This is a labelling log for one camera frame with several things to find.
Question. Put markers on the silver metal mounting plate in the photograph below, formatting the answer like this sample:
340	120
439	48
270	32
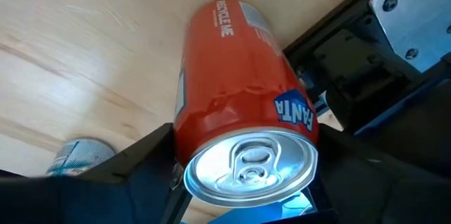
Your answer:
412	19

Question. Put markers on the orange-red Fanta can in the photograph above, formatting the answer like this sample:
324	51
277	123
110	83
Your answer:
229	76

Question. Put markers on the black aluminium table frame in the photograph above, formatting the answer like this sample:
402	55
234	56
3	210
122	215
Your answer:
338	55

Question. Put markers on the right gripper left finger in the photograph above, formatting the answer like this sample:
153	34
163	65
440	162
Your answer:
105	196

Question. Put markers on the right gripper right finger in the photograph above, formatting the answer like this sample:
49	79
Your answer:
370	196

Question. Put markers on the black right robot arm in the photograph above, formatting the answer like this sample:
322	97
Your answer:
415	122

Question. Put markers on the tall white black-top can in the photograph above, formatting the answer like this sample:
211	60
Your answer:
81	155

